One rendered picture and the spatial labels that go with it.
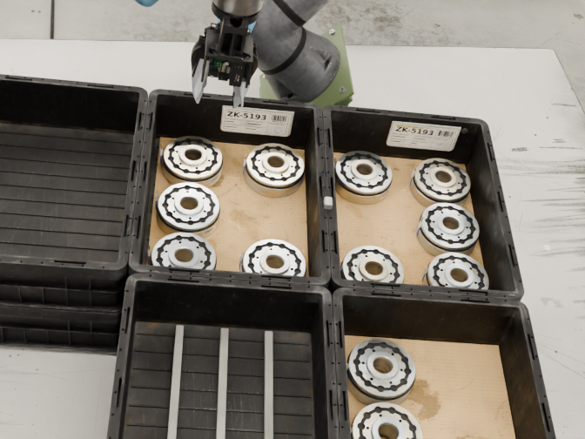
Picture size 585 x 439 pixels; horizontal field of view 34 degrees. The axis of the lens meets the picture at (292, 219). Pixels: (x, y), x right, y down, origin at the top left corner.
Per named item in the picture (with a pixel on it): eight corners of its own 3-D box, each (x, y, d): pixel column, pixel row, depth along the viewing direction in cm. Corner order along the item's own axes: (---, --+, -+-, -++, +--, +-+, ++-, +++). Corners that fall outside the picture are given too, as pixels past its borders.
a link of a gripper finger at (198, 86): (179, 117, 152) (199, 75, 145) (181, 91, 156) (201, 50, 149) (198, 122, 153) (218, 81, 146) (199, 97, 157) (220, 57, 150)
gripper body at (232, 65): (198, 84, 145) (209, 20, 136) (200, 48, 150) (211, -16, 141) (248, 91, 146) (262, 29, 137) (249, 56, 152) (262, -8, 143)
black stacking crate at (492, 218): (312, 152, 178) (322, 106, 169) (468, 165, 181) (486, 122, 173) (319, 331, 152) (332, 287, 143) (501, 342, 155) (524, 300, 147)
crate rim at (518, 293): (319, 113, 171) (322, 103, 169) (483, 128, 174) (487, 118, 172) (329, 295, 145) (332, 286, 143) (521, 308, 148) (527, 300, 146)
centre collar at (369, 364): (362, 354, 144) (363, 351, 144) (394, 352, 145) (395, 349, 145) (369, 381, 141) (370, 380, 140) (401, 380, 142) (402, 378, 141)
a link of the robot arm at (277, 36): (247, 50, 190) (200, 8, 181) (298, 3, 186) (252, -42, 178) (262, 82, 181) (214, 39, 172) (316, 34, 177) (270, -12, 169)
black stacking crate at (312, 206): (148, 138, 174) (150, 91, 166) (310, 151, 178) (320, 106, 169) (127, 318, 148) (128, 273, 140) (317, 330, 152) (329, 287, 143)
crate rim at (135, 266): (149, 97, 167) (149, 87, 166) (319, 113, 171) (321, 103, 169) (126, 281, 141) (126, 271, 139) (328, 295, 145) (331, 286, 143)
